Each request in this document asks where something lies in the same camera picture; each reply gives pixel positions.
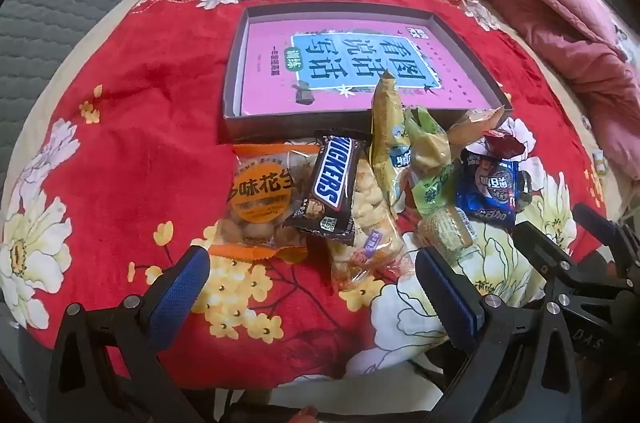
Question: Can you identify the pink quilted duvet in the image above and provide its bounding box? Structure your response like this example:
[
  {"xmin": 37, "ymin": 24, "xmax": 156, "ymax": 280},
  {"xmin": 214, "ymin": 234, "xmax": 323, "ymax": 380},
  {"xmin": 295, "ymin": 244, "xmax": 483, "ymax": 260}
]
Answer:
[{"xmin": 412, "ymin": 0, "xmax": 640, "ymax": 181}]

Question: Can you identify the green snack packet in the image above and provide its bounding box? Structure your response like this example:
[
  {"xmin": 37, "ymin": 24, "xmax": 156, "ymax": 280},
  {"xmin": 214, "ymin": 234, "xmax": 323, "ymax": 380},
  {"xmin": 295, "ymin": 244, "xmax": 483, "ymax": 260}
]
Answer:
[{"xmin": 405, "ymin": 163, "xmax": 467, "ymax": 215}]

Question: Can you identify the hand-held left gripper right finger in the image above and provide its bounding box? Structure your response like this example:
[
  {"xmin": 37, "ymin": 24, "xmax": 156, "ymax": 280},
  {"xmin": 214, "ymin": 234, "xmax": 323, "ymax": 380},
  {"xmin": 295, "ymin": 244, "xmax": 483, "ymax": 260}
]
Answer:
[{"xmin": 414, "ymin": 247, "xmax": 583, "ymax": 423}]

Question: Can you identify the blue cookie packet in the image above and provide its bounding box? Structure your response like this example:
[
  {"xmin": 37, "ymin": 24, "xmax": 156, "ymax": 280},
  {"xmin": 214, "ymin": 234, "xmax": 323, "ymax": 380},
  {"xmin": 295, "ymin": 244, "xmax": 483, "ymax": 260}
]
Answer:
[{"xmin": 452, "ymin": 148, "xmax": 533, "ymax": 230}]

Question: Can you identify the small orange pastry packet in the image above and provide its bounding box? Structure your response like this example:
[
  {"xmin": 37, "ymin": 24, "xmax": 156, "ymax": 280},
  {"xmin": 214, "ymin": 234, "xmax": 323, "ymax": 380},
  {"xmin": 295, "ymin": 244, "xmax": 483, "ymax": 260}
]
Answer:
[{"xmin": 447, "ymin": 106, "xmax": 507, "ymax": 150}]

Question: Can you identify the orange peanut packet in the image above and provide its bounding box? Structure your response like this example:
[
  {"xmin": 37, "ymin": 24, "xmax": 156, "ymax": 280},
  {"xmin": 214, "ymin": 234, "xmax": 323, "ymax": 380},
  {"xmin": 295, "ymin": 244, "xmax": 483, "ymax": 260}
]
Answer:
[{"xmin": 212, "ymin": 143, "xmax": 321, "ymax": 263}]

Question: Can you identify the pink book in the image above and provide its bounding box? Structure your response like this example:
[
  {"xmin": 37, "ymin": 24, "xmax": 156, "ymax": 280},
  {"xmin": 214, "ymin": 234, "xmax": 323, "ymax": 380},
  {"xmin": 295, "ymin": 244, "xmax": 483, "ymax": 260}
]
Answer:
[{"xmin": 239, "ymin": 20, "xmax": 493, "ymax": 116}]

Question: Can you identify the yellow-green twisted candy wrapper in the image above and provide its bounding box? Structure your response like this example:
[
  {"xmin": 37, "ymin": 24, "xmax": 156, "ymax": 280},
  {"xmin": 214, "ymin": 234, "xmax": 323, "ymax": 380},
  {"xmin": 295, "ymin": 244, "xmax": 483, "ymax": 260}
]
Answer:
[{"xmin": 402, "ymin": 106, "xmax": 463, "ymax": 170}]

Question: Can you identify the round pastry gold packet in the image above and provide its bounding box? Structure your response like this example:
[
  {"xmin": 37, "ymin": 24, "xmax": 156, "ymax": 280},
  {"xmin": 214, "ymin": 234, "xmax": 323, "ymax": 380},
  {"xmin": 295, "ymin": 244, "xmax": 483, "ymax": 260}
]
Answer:
[{"xmin": 417, "ymin": 204, "xmax": 481, "ymax": 261}]

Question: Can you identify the red floral blanket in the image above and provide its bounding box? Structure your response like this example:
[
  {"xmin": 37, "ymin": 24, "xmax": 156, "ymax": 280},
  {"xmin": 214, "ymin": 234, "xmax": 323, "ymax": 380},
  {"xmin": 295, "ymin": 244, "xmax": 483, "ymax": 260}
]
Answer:
[{"xmin": 0, "ymin": 0, "xmax": 608, "ymax": 396}]

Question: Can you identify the brown chocolate bar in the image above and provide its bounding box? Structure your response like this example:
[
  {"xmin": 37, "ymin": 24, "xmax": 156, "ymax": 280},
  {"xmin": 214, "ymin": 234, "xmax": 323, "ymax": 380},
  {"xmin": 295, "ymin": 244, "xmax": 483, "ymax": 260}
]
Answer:
[{"xmin": 285, "ymin": 130, "xmax": 372, "ymax": 246}]

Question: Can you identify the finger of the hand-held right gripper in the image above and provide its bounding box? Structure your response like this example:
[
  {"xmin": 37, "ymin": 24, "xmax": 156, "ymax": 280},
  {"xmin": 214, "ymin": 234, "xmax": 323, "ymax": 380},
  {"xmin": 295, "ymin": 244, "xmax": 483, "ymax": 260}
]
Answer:
[
  {"xmin": 514, "ymin": 219, "xmax": 572, "ymax": 300},
  {"xmin": 571, "ymin": 202, "xmax": 640, "ymax": 275}
]

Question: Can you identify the red snack packet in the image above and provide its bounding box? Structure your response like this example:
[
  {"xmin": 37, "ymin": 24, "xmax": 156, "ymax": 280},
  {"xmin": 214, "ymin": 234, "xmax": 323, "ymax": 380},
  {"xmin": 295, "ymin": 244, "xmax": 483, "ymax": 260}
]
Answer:
[{"xmin": 482, "ymin": 128, "xmax": 532, "ymax": 162}]

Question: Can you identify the long yellow snack packet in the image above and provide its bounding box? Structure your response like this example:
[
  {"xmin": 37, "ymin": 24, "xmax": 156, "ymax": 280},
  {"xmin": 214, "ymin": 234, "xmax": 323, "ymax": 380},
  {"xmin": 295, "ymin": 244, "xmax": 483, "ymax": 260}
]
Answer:
[{"xmin": 369, "ymin": 73, "xmax": 415, "ymax": 209}]

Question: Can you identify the dark cake clear packet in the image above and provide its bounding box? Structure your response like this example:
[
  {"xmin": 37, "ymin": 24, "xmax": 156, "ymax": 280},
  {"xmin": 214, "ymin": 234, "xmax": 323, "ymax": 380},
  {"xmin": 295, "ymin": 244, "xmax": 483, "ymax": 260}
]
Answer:
[{"xmin": 517, "ymin": 172, "xmax": 534, "ymax": 210}]

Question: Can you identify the clear puffed snack packet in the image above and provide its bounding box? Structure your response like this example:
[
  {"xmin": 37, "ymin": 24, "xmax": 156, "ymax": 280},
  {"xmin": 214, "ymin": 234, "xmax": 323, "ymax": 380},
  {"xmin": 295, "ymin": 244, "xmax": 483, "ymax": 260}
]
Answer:
[{"xmin": 325, "ymin": 153, "xmax": 407, "ymax": 299}]

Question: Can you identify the dark cardboard box tray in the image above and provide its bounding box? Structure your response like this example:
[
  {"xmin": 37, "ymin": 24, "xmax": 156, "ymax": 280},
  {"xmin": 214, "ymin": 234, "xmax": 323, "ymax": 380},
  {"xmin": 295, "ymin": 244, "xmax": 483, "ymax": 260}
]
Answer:
[{"xmin": 217, "ymin": 6, "xmax": 513, "ymax": 144}]

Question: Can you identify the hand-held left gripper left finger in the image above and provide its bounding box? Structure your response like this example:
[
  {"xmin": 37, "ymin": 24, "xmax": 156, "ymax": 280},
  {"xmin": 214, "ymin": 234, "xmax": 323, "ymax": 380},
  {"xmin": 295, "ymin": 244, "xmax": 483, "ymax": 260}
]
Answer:
[{"xmin": 47, "ymin": 245, "xmax": 213, "ymax": 423}]

